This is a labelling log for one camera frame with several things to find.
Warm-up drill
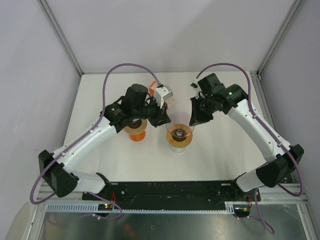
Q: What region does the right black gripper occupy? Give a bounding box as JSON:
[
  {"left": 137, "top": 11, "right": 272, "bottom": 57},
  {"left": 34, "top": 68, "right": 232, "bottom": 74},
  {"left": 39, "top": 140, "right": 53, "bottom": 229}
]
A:
[{"left": 189, "top": 96, "right": 217, "bottom": 127}]

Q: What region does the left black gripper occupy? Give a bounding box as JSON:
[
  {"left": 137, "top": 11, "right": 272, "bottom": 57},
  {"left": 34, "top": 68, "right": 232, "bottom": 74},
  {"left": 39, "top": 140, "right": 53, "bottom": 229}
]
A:
[{"left": 133, "top": 96, "right": 172, "bottom": 128}]

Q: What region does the wooden dripper stand ring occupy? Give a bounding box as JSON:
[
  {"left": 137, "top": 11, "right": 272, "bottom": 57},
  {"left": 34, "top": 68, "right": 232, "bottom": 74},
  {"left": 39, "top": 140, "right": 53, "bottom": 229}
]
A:
[{"left": 122, "top": 119, "right": 148, "bottom": 136}]

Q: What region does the clear glass carafe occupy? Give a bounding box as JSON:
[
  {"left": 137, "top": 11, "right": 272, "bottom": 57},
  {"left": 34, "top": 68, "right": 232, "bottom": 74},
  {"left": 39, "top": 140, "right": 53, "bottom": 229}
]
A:
[{"left": 169, "top": 146, "right": 187, "bottom": 154}]

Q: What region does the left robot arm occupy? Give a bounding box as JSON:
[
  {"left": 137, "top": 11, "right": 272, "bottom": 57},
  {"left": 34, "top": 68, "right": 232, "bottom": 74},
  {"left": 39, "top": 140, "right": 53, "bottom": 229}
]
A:
[{"left": 38, "top": 83, "right": 173, "bottom": 200}]

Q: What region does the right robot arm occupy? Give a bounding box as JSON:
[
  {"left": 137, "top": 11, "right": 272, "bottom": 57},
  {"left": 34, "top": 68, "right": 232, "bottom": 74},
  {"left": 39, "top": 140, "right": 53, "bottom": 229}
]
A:
[{"left": 189, "top": 73, "right": 304, "bottom": 201}]

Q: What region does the orange coffee filter box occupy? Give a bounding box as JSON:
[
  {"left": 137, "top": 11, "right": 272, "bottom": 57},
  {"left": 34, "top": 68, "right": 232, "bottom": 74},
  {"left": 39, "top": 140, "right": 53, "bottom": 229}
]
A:
[{"left": 148, "top": 81, "right": 174, "bottom": 109}]

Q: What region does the orange glass carafe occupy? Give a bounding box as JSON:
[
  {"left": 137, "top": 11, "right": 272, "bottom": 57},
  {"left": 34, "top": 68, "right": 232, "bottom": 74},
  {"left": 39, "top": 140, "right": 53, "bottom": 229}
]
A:
[{"left": 129, "top": 131, "right": 146, "bottom": 142}]

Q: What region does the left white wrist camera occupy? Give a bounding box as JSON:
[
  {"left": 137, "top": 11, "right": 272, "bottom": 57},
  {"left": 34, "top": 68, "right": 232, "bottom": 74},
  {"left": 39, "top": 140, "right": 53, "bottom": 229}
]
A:
[{"left": 153, "top": 85, "right": 173, "bottom": 108}]

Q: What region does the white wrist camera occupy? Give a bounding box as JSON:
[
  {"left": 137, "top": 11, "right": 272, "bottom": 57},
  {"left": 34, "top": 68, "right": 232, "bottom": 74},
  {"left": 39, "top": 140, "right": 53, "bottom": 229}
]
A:
[
  {"left": 190, "top": 77, "right": 200, "bottom": 91},
  {"left": 153, "top": 85, "right": 173, "bottom": 108}
]

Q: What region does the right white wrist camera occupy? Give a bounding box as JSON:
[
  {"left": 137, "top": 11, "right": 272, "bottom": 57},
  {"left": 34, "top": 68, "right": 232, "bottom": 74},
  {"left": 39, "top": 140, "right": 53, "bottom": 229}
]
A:
[{"left": 190, "top": 77, "right": 200, "bottom": 91}]

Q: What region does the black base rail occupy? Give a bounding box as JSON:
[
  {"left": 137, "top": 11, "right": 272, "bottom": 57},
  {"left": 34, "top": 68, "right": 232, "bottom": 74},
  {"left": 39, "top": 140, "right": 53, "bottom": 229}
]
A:
[{"left": 97, "top": 180, "right": 261, "bottom": 209}]

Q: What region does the white cable duct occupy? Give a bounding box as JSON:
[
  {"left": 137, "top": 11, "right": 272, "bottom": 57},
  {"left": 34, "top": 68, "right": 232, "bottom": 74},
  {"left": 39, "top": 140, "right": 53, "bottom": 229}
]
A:
[{"left": 44, "top": 201, "right": 254, "bottom": 215}]

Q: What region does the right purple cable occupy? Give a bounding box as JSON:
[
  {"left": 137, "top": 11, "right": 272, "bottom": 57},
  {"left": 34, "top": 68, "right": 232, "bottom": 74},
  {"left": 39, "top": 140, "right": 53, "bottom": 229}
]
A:
[{"left": 196, "top": 63, "right": 305, "bottom": 236}]

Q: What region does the purple cable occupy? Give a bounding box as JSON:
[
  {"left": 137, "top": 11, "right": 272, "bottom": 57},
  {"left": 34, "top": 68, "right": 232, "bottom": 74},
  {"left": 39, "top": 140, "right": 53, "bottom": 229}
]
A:
[
  {"left": 196, "top": 63, "right": 305, "bottom": 236},
  {"left": 29, "top": 62, "right": 162, "bottom": 223}
]

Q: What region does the aluminium frame post right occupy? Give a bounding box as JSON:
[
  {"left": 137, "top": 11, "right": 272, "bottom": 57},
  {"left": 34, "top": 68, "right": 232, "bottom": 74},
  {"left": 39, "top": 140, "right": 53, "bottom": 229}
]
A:
[{"left": 256, "top": 0, "right": 306, "bottom": 78}]

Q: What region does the aluminium frame post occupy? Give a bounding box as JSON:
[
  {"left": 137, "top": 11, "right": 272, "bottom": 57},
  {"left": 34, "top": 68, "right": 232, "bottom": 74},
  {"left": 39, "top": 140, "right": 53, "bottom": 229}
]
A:
[
  {"left": 256, "top": 0, "right": 306, "bottom": 78},
  {"left": 36, "top": 0, "right": 84, "bottom": 76}
]

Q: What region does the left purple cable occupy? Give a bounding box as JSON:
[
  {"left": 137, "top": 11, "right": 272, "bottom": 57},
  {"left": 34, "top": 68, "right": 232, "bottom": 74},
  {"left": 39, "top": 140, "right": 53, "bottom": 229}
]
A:
[{"left": 29, "top": 62, "right": 162, "bottom": 223}]

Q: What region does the aluminium frame post left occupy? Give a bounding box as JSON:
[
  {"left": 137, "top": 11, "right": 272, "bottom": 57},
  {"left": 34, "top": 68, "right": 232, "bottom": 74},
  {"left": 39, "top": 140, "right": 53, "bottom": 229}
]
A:
[{"left": 36, "top": 0, "right": 84, "bottom": 76}]

